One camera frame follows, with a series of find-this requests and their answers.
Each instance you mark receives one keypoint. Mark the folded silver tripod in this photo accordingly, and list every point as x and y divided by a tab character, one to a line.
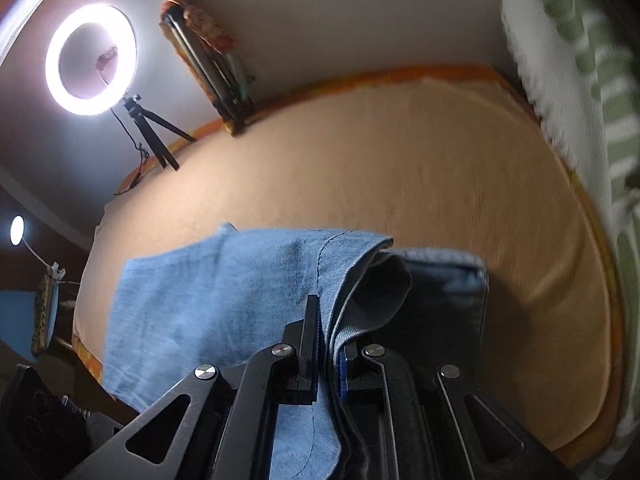
215	77

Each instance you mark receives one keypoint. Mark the white gooseneck desk lamp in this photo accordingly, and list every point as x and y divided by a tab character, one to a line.
17	230

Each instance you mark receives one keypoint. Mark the blue chair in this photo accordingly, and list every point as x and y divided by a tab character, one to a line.
15	320

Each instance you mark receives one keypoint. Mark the beige bed sheet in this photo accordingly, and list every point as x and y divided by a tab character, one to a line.
425	170

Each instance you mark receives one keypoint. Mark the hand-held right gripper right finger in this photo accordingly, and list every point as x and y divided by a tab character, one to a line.
343	372

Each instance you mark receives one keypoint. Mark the green white striped blanket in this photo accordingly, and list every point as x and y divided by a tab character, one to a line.
565	60

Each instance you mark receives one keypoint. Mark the gooseneck phone holder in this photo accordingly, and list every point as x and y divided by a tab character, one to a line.
106	57

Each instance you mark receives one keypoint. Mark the blue denim pants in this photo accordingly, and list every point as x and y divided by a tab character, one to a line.
210	300

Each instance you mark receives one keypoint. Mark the leopard print cushion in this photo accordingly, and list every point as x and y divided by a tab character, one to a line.
42	310

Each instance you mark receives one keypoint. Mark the small black tripod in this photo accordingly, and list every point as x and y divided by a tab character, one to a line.
150	132

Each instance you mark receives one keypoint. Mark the orange patterned cloth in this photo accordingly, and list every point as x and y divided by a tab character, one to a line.
205	25

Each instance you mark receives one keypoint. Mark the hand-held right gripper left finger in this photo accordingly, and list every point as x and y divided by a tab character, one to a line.
307	360

